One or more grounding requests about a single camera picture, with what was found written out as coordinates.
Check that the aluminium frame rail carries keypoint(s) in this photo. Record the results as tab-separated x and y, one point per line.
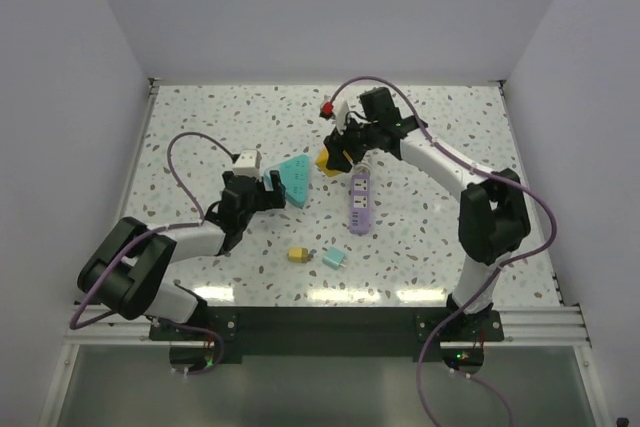
547	326

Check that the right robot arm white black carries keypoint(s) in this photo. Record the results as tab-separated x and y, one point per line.
493	219

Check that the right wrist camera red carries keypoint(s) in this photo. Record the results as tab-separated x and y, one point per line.
336	111

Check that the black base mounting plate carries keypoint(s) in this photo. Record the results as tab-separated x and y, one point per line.
240	332

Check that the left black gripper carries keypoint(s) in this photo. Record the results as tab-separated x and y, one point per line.
273	198

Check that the yellow small plug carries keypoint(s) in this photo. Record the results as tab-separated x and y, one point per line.
299	255

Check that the purple power strip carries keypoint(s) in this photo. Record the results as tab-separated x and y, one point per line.
360	204

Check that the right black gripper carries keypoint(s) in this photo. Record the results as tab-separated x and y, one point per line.
337	143

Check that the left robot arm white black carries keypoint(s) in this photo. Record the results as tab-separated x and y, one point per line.
127	271

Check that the teal small plug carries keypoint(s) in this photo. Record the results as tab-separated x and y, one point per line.
334	258

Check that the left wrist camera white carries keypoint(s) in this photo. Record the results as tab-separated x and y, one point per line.
248	164

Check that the yellow cube socket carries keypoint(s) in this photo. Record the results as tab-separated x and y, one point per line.
326	163

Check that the teal triangular socket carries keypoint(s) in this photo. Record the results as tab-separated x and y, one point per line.
295	177

